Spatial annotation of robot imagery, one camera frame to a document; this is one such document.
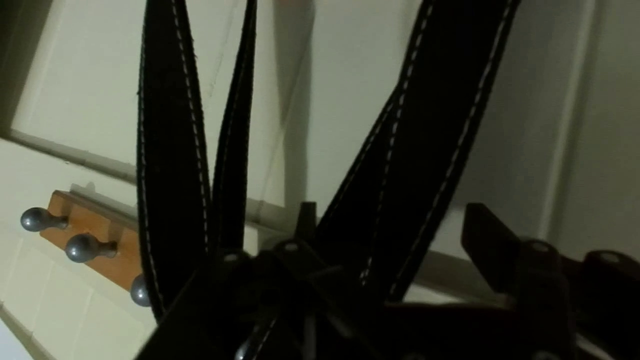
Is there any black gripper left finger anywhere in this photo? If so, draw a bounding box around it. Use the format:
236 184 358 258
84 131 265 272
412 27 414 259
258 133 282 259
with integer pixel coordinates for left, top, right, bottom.
134 198 402 360

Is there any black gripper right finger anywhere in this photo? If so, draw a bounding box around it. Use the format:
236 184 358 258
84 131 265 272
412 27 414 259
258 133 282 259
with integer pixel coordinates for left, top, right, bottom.
463 202 640 360

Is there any black tote bag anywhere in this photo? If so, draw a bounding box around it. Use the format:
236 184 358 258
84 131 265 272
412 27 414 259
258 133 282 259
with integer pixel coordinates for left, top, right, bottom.
134 0 525 324

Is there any wooden peg rack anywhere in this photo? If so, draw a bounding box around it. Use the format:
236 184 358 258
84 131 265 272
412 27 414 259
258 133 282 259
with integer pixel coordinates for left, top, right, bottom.
19 188 161 310

